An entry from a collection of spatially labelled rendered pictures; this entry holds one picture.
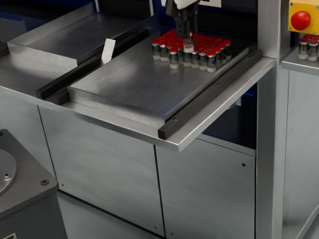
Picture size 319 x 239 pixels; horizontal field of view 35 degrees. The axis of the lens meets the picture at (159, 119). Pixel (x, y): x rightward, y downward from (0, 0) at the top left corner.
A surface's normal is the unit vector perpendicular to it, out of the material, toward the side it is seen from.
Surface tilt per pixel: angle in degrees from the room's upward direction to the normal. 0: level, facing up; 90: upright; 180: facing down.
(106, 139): 90
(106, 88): 0
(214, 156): 90
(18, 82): 0
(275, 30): 90
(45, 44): 0
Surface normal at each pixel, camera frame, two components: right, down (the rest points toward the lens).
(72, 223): -0.09, -0.85
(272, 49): -0.58, 0.47
